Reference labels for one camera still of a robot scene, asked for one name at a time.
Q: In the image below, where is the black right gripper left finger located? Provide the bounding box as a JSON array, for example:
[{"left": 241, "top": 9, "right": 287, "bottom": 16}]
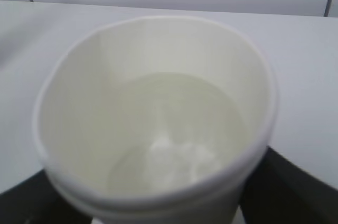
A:
[{"left": 1, "top": 171, "right": 92, "bottom": 223}]

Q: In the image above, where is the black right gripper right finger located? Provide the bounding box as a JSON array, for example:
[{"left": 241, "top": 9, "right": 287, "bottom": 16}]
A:
[{"left": 240, "top": 148, "right": 337, "bottom": 223}]

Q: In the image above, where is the white paper cup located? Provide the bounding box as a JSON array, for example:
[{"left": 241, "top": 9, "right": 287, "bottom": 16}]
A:
[{"left": 32, "top": 16, "right": 278, "bottom": 223}]

